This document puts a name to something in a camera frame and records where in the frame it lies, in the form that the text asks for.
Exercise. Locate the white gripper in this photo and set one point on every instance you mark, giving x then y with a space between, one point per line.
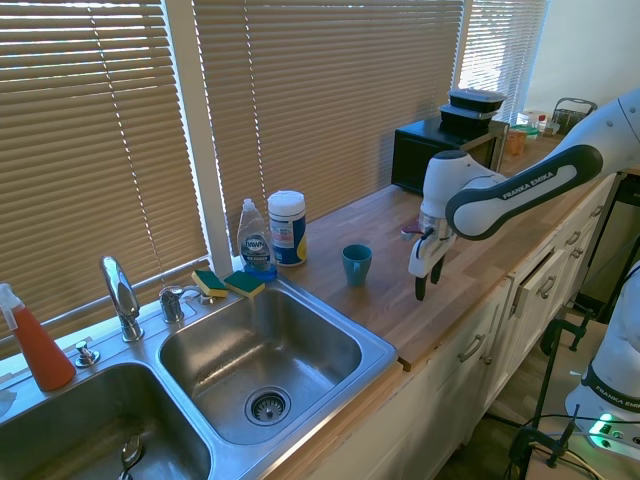
423 260

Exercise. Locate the yellow green sponge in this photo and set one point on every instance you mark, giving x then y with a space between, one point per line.
245 284
210 283

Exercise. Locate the teal ceramic mug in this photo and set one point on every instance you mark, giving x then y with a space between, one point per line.
357 265

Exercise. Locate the orange spray bottle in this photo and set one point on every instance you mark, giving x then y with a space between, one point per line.
42 350

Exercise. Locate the orange plastic container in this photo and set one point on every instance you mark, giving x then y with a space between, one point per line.
516 142

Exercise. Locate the wide tan window blind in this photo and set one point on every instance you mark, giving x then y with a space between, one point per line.
325 110

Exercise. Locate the disinfecting wipes canister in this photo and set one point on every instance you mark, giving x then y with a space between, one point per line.
287 230

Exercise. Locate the narrow white window blind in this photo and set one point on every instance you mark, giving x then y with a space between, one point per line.
500 50

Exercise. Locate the clear dish soap bottle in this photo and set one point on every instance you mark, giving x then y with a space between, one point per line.
256 245

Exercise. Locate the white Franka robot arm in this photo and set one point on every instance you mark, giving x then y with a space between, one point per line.
525 192

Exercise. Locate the chrome sink faucet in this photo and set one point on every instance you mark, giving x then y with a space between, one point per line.
122 295

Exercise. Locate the black table clamp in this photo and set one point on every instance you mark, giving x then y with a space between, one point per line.
530 440
565 330

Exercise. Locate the black kitchen appliance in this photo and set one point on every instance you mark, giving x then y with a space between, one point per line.
617 250

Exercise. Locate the black plastic food container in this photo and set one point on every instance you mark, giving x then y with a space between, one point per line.
477 99
465 120

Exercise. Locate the chrome sink sprayer knob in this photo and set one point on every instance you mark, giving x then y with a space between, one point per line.
87 355

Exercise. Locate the white window frame post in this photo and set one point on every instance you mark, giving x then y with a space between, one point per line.
200 150

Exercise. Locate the metal drain strainer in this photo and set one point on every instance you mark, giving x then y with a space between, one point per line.
267 406

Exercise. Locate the black microwave oven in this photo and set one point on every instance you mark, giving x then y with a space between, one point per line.
420 155

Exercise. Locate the clear lidded container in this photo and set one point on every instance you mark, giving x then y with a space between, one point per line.
531 120

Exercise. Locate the stainless steel double sink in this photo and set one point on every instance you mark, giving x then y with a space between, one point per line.
300 345

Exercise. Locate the white kitchen cabinets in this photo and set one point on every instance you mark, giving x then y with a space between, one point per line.
450 400

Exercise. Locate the chrome soap dispenser pump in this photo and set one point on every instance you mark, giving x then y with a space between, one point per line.
172 302

